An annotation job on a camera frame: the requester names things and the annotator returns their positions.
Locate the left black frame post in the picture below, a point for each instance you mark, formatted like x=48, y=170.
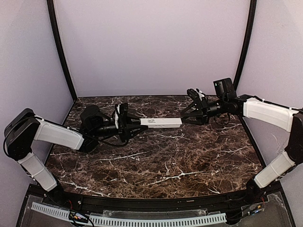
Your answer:
x=59, y=47

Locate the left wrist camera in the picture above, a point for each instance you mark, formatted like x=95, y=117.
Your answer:
x=120, y=115

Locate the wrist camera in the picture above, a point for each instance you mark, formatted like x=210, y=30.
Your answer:
x=120, y=115
x=197, y=95

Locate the black frame post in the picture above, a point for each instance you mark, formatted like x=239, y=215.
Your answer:
x=59, y=47
x=246, y=42

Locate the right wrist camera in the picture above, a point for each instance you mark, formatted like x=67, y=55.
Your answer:
x=197, y=95

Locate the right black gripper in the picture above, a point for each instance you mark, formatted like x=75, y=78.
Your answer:
x=203, y=109

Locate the right black frame post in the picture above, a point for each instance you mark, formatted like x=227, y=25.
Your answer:
x=246, y=42

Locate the white slotted cable duct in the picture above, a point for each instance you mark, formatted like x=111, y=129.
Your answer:
x=110, y=218

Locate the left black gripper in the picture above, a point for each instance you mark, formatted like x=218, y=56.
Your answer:
x=123, y=123

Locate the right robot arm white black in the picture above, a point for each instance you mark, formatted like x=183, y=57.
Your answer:
x=289, y=119

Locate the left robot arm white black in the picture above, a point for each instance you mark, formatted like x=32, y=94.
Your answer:
x=96, y=127

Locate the white remote control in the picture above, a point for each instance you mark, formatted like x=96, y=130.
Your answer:
x=159, y=123

